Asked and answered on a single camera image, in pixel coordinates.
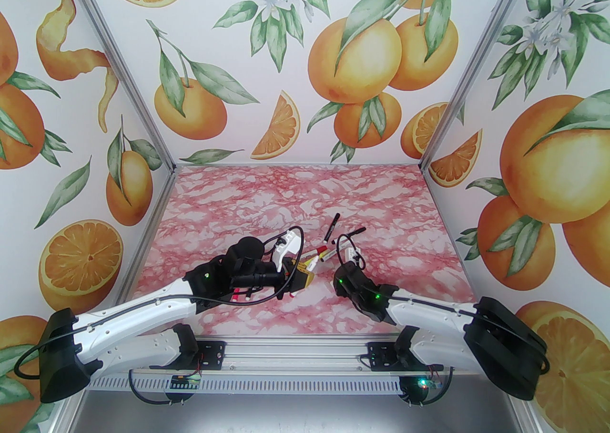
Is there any grey metal panel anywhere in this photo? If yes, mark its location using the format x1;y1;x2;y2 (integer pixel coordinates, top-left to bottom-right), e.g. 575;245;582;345
60;391;532;433

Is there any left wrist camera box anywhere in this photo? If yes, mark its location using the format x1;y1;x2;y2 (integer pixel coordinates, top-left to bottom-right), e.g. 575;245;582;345
273;229;304;261

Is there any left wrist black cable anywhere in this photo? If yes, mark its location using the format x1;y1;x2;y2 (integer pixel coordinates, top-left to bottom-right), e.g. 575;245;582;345
191;226;305;303

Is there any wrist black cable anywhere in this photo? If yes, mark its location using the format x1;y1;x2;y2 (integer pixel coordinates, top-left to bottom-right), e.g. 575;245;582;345
191;226;305;303
335;235;365;279

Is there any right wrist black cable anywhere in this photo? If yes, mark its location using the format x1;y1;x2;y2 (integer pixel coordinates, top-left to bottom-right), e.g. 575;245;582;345
335;235;365;279

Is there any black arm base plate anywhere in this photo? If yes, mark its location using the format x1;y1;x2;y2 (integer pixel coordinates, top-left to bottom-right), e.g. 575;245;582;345
369;341;406;372
195;340;226;370

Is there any perforated cable tray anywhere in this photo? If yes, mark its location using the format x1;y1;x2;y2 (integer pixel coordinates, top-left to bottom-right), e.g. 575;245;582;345
91;376;406;393

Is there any black base cable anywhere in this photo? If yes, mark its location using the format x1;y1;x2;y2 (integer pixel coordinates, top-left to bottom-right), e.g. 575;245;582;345
130;367;184;408
405;364;453;408

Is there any aluminium frame post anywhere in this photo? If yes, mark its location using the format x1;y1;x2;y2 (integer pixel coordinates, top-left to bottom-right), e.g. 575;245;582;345
50;0;177;174
419;0;549;172

